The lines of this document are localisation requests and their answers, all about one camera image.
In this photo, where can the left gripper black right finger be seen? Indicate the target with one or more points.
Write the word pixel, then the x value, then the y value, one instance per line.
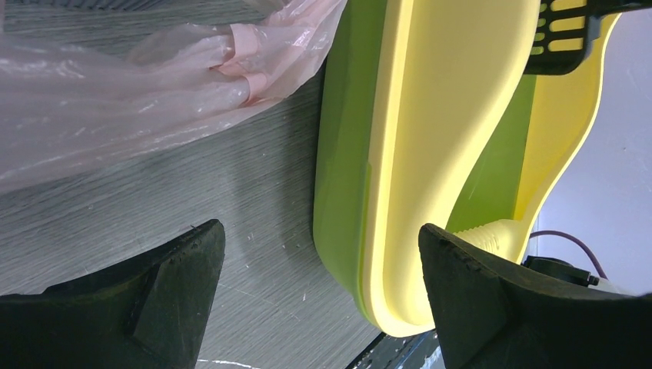
pixel 492 313

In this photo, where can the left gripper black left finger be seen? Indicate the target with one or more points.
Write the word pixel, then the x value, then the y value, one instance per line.
pixel 148 311

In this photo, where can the yellow litter box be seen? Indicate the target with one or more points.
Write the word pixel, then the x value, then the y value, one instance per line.
pixel 429 115

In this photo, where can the black litter scoop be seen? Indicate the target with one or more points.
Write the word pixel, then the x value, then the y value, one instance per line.
pixel 566 31

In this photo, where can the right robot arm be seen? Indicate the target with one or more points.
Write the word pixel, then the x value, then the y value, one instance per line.
pixel 564 271

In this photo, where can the trash bin with pink bag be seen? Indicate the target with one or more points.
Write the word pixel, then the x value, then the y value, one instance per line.
pixel 66 109

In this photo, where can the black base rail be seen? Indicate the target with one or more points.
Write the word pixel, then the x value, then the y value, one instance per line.
pixel 419 351

